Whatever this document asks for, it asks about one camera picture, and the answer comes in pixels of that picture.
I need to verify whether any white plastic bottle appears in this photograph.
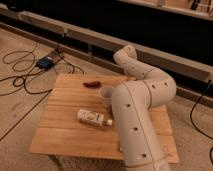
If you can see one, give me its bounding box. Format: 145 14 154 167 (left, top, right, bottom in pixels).
77 109 113 127

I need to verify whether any long wooden beam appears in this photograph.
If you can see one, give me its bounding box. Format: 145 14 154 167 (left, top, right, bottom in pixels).
0 4 213 82

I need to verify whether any blue power adapter box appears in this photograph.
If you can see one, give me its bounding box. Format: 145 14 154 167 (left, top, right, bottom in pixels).
36 57 54 71

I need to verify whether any black cable right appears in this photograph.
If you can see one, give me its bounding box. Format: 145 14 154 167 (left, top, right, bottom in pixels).
189 79 213 167

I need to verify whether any black floor cable left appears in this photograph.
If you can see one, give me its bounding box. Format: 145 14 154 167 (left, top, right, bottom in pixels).
0 33 85 142

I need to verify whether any small brown eraser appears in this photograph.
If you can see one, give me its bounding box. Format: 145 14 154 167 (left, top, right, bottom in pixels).
83 81 101 88

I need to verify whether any wooden table board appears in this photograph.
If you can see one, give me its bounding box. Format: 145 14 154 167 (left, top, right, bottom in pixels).
29 74 179 163

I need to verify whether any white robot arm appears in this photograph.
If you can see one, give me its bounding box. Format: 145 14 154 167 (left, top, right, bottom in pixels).
111 45 176 171

